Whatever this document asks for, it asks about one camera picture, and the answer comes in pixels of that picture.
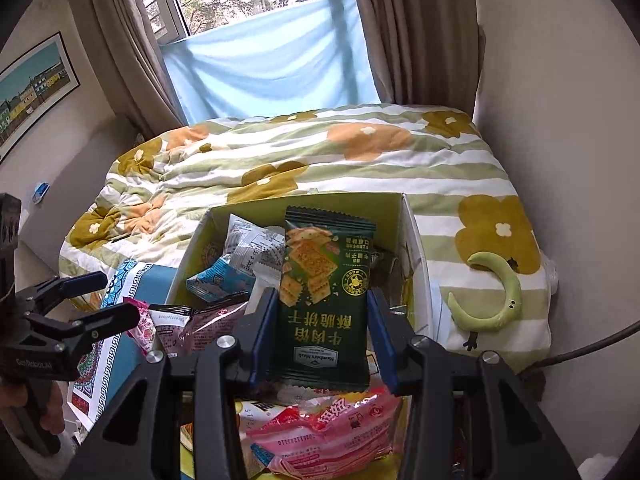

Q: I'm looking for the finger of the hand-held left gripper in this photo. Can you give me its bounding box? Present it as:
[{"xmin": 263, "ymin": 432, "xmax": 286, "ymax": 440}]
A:
[
  {"xmin": 15, "ymin": 271, "xmax": 108, "ymax": 311},
  {"xmin": 22, "ymin": 302, "xmax": 141, "ymax": 356}
]

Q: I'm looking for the light blue cloth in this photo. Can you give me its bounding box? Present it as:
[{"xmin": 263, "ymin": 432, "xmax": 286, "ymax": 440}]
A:
[{"xmin": 161, "ymin": 0, "xmax": 378, "ymax": 126}]

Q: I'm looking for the beige curtain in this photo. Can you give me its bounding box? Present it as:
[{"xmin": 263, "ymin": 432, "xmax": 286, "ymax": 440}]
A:
[
  {"xmin": 352, "ymin": 0, "xmax": 483, "ymax": 111},
  {"xmin": 82, "ymin": 0, "xmax": 188, "ymax": 138}
]

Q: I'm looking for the grey and white snack packet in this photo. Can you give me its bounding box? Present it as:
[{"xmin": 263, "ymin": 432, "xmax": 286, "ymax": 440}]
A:
[{"xmin": 222, "ymin": 214, "xmax": 288, "ymax": 281}]

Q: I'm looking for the green and white cardboard box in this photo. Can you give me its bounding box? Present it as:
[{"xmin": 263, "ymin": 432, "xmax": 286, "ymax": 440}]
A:
[{"xmin": 152, "ymin": 191, "xmax": 436, "ymax": 480}]

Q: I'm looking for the framed wall picture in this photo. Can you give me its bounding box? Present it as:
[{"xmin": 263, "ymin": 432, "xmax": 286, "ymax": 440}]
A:
[{"xmin": 0, "ymin": 31, "xmax": 81, "ymax": 163}]

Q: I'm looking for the pink striped snack packet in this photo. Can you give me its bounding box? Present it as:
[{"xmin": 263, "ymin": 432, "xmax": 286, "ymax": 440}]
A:
[{"xmin": 122, "ymin": 297, "xmax": 157, "ymax": 351}]

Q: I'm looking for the green crescent plush toy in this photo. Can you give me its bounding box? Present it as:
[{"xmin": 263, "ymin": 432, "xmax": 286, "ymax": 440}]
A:
[{"xmin": 447, "ymin": 251, "xmax": 522, "ymax": 333}]

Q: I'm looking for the purple snack packet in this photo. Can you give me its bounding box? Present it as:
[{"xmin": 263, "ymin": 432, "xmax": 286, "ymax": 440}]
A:
[{"xmin": 149, "ymin": 300, "xmax": 251, "ymax": 361}]

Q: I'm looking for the black cable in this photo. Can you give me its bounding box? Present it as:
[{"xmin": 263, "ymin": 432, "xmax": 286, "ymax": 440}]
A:
[{"xmin": 517, "ymin": 321, "xmax": 640, "ymax": 376}]

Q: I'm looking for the pink and white snack packet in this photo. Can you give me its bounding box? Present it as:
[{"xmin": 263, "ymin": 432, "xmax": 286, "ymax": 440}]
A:
[{"xmin": 240, "ymin": 392, "xmax": 403, "ymax": 476}]

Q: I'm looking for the dark green cracker packet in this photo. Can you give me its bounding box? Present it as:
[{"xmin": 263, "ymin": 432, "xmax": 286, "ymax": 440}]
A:
[{"xmin": 277, "ymin": 205, "xmax": 377, "ymax": 392}]

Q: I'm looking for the blue and white snack packet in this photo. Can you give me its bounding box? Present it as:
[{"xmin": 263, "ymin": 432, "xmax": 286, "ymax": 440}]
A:
[{"xmin": 186, "ymin": 255, "xmax": 256, "ymax": 303}]

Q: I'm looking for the person's left hand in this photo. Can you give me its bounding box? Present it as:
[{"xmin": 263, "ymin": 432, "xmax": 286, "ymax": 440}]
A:
[{"xmin": 0, "ymin": 376, "xmax": 67, "ymax": 436}]

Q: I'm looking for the white and yellow snack packet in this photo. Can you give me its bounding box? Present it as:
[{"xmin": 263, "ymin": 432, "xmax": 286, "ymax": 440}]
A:
[{"xmin": 234, "ymin": 396, "xmax": 296, "ymax": 433}]

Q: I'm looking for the blue patterned tablecloth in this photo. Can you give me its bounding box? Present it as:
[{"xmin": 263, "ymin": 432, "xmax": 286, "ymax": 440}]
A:
[{"xmin": 67, "ymin": 259, "xmax": 186, "ymax": 431}]

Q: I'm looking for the floral striped quilt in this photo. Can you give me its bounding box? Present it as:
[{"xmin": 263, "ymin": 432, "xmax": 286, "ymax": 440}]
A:
[{"xmin": 59, "ymin": 102, "xmax": 551, "ymax": 356}]

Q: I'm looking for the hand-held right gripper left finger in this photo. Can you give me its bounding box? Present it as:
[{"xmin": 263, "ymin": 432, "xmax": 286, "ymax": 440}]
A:
[{"xmin": 65, "ymin": 287, "xmax": 278, "ymax": 480}]

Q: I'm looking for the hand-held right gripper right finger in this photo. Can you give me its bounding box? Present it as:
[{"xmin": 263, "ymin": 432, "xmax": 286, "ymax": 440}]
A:
[{"xmin": 366, "ymin": 290, "xmax": 581, "ymax": 480}]

